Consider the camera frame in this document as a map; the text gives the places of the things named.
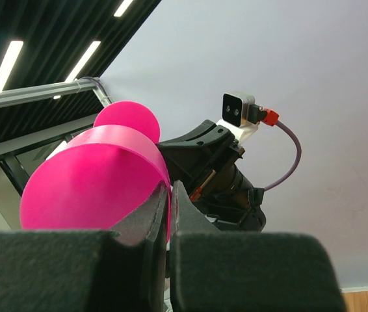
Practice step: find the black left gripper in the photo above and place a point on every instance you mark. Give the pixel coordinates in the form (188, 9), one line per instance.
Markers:
(204, 161)

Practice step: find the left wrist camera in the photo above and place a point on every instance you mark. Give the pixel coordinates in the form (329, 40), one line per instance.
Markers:
(235, 115)

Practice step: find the aluminium frame bar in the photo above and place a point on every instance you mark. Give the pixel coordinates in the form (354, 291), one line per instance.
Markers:
(48, 91)

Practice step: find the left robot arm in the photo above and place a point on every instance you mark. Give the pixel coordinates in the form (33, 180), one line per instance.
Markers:
(242, 214)

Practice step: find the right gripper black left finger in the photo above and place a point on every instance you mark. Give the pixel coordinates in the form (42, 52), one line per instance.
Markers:
(121, 269)

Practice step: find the pink plastic wine glass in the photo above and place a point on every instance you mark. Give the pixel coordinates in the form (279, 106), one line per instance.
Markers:
(100, 176)

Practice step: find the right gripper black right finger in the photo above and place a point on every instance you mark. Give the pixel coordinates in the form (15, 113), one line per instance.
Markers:
(213, 270)

